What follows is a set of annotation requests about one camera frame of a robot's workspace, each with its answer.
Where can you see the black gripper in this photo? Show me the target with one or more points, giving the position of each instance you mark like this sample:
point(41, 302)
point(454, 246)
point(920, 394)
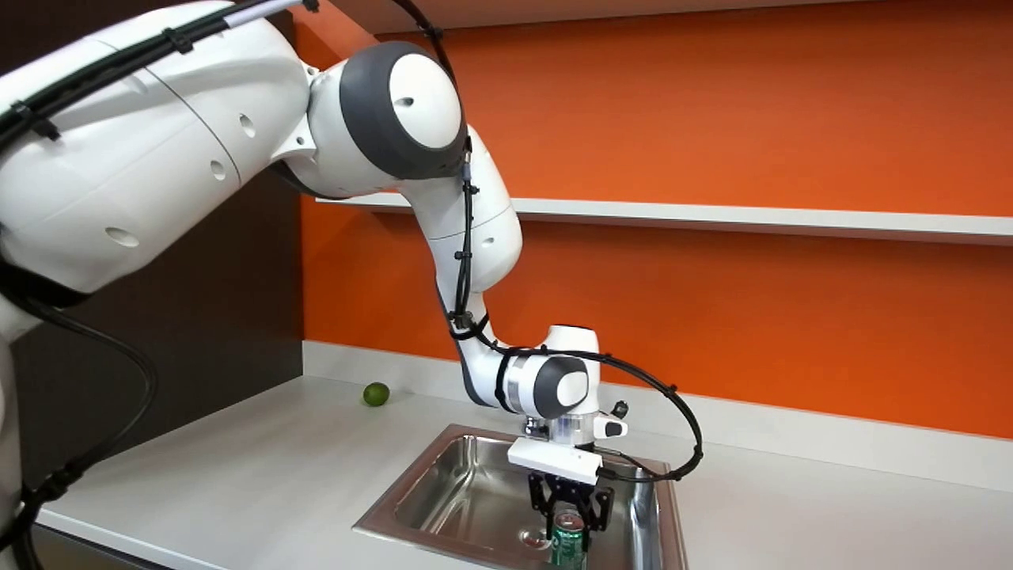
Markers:
point(571, 492)

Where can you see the green drink can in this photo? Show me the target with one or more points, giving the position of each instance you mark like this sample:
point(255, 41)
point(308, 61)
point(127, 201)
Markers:
point(568, 545)

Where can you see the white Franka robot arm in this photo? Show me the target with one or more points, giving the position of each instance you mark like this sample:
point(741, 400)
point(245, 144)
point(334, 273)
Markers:
point(138, 159)

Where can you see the sink drain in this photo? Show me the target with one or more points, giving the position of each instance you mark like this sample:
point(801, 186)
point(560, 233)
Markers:
point(534, 540)

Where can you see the stainless steel sink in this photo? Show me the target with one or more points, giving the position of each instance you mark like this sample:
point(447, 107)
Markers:
point(454, 496)

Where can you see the green lime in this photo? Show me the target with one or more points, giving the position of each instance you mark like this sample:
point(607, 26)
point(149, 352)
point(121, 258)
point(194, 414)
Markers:
point(373, 394)

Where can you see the dark grey wood cabinet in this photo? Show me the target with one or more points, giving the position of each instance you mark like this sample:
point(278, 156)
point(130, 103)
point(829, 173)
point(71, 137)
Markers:
point(232, 294)

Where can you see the white wall shelf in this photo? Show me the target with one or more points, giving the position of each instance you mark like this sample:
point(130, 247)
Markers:
point(591, 11)
point(792, 220)

